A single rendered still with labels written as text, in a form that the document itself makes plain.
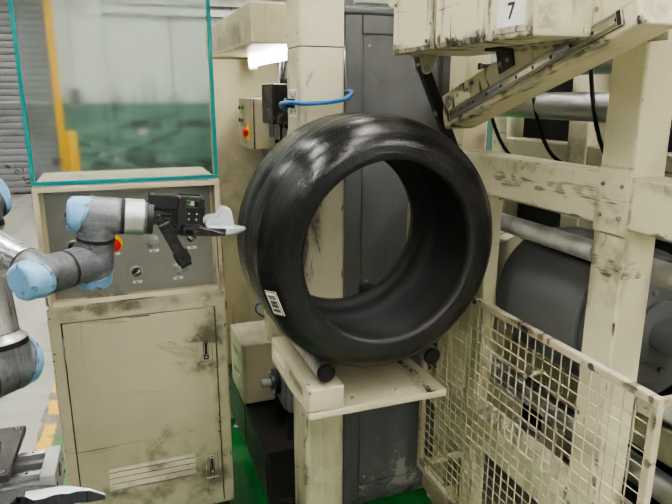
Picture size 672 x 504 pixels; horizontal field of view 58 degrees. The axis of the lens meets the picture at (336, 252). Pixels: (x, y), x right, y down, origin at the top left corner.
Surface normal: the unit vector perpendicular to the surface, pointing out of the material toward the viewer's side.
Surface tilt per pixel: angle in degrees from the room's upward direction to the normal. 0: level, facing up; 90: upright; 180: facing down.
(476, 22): 90
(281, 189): 67
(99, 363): 90
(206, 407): 90
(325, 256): 90
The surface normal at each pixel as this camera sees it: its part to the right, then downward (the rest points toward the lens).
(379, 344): 0.31, 0.41
